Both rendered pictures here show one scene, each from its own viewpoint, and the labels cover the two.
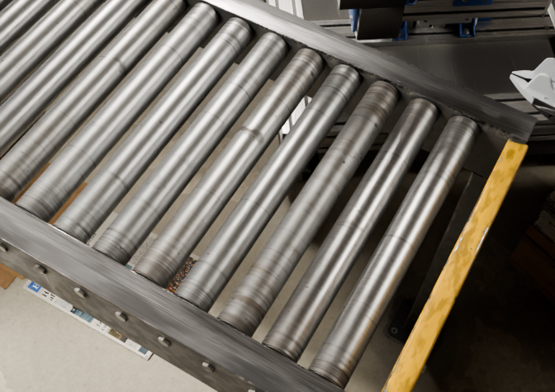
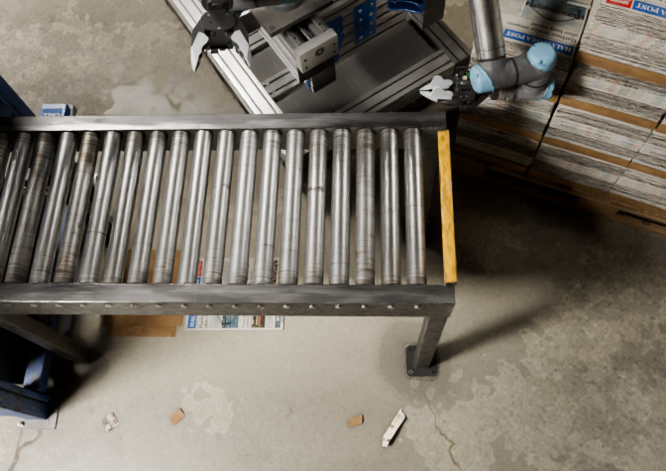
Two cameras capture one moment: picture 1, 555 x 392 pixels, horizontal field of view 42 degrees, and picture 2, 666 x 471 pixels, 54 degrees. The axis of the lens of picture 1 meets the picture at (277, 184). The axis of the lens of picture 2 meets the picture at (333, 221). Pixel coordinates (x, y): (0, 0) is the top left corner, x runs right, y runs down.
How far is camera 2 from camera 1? 0.77 m
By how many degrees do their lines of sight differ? 12
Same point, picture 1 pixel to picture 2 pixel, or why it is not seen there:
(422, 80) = (381, 118)
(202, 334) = (355, 294)
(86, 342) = (242, 339)
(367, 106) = (363, 146)
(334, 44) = (328, 120)
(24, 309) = (194, 341)
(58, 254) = (267, 295)
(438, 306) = (448, 228)
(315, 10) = (262, 70)
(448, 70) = (362, 72)
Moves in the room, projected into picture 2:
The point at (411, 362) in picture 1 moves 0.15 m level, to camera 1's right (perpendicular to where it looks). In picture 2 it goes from (450, 258) to (502, 231)
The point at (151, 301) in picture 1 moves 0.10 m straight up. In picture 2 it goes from (324, 293) to (320, 280)
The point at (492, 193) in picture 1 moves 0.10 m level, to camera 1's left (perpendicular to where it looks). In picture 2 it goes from (444, 163) to (411, 178)
